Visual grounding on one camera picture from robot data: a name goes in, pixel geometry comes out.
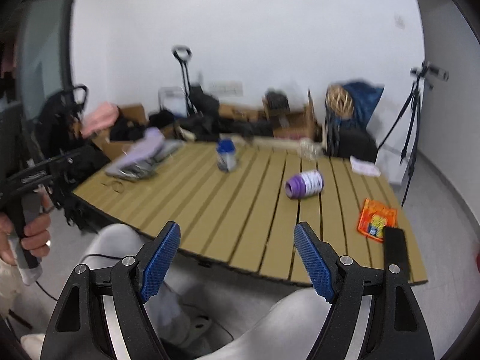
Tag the pink cloth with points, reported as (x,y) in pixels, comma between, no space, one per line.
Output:
(103,117)

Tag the black trolley handle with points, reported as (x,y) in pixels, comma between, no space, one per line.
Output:
(183,55)

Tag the black suitcase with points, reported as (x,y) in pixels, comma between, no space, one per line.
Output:
(345,138)

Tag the purple plastic bottle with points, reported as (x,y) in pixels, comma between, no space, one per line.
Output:
(304,184)

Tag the black clothes pile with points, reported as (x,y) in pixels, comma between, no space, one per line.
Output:
(212,119)

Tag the large cardboard box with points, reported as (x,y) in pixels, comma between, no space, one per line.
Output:
(295,124)

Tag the small cardboard box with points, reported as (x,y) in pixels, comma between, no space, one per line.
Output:
(134,112)

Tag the blue white can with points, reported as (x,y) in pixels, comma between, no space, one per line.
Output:
(226,155)

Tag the blue fabric bag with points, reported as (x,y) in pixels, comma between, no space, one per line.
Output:
(366,98)

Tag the white paper card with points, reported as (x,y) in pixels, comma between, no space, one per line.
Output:
(364,168)

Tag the grey trouser leg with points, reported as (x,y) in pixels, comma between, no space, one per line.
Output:
(169,320)

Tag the orange snack packet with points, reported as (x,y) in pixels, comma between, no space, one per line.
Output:
(374,217)

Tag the person's left hand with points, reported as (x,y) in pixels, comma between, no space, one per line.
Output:
(36,239)

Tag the woven rattan ball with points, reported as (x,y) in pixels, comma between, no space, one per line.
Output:
(340,102)

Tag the black tripod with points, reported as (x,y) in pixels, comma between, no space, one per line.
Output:
(409,152)

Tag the purple umbrella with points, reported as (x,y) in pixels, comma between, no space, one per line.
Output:
(140,151)

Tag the clear plastic jar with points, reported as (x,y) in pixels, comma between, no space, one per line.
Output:
(310,149)

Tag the white wall socket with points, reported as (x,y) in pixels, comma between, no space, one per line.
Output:
(223,89)

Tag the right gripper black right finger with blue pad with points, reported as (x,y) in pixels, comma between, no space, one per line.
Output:
(396,328)

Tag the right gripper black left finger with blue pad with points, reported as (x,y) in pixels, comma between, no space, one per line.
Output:
(78,326)

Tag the black plastic bag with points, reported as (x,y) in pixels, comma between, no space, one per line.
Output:
(276,101)

